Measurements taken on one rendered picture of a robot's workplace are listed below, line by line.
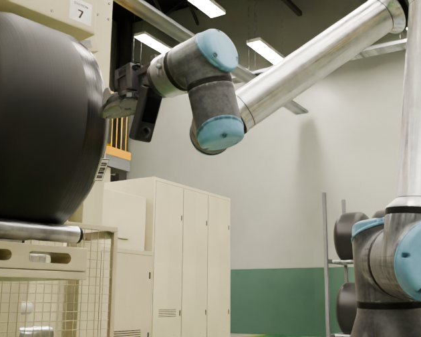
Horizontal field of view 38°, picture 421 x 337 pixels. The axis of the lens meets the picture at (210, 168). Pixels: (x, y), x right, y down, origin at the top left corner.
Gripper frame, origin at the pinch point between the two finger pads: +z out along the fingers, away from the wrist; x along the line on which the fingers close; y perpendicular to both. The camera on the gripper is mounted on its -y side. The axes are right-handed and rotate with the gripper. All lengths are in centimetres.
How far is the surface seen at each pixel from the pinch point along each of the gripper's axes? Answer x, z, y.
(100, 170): -9.9, 14.3, -7.4
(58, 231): -4.2, 24.4, -21.2
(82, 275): -10.4, 23.4, -32.0
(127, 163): -580, 667, 273
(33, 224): 2.6, 24.6, -20.2
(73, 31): -30, 52, 56
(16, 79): 15.8, 10.6, 8.8
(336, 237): -504, 235, 56
